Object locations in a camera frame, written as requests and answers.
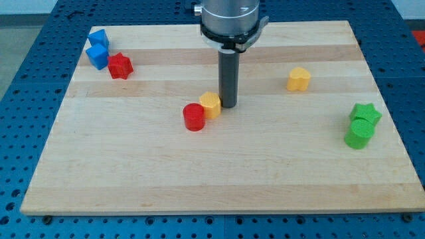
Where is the wooden board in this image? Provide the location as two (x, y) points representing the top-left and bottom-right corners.
(21, 21), (424, 216)

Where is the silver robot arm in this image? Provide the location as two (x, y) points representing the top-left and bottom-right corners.
(193, 0), (269, 108)

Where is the blue cube block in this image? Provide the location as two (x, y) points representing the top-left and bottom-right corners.
(88, 29), (109, 48)
(86, 44), (109, 70)

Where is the blue cube block upper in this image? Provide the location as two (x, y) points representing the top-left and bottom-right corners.
(88, 29), (109, 48)

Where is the red cylinder block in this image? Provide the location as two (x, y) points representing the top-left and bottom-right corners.
(183, 103), (205, 131)

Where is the yellow heart block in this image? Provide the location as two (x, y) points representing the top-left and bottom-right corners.
(286, 67), (311, 91)

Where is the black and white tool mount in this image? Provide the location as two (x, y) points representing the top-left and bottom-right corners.
(200, 16), (269, 54)

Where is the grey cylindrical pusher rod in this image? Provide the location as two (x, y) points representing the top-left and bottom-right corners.
(218, 52), (240, 108)

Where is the green star block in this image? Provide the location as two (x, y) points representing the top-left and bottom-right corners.
(349, 103), (382, 126)

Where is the yellow hexagon block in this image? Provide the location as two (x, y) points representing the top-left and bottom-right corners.
(199, 92), (221, 119)

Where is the blue cube block lower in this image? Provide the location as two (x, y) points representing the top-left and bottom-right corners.
(86, 44), (109, 70)

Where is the green cylinder block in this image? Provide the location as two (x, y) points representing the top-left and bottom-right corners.
(344, 119), (375, 149)

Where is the red star block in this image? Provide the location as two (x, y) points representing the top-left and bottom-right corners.
(108, 52), (133, 80)

